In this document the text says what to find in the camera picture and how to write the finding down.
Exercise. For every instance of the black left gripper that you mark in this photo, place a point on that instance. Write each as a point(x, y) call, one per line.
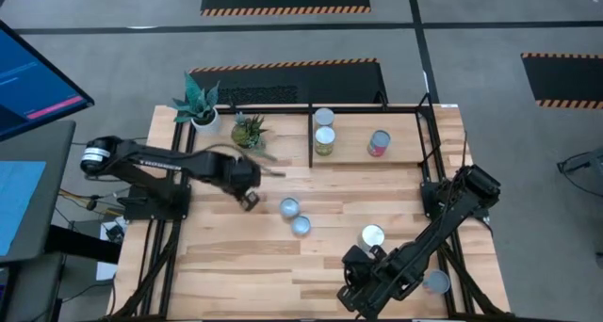
point(242, 176)

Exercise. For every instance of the black desk foot bar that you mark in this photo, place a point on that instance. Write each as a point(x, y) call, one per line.
point(82, 244)

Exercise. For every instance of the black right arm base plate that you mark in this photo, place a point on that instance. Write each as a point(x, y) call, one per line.
point(431, 197)

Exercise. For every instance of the orange green beans tin can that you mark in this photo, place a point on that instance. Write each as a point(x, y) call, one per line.
point(324, 116)

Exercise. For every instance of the light blue flat sheet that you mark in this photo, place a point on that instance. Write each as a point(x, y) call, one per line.
point(16, 204)

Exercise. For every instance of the grey side desk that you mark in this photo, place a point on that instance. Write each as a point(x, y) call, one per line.
point(56, 181)

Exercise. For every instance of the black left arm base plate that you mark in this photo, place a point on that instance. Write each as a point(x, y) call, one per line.
point(155, 206)

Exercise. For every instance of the succulent plant in dark pot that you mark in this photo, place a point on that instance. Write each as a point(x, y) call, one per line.
point(247, 131)

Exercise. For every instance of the pink soup tin can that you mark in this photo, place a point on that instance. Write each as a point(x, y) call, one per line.
point(378, 142)

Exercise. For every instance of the black aluminium table frame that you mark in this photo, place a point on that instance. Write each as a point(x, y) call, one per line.
point(287, 109)

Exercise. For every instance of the snake plant in white pot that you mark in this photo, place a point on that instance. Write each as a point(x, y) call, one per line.
point(198, 105)

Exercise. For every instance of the large black computer monitor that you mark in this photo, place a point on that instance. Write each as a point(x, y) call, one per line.
point(33, 82)

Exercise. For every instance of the grey chair base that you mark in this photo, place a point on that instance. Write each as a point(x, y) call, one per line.
point(581, 161)

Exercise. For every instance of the black power adapter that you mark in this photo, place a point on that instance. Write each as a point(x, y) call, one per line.
point(115, 232)

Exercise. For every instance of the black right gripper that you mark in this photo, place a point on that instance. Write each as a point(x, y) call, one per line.
point(367, 291)

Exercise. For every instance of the white paper sheet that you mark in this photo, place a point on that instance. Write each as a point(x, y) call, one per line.
point(106, 271)

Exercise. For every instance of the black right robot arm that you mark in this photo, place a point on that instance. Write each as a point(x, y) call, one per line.
point(433, 237)

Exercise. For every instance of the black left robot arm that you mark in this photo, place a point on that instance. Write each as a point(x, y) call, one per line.
point(188, 162)

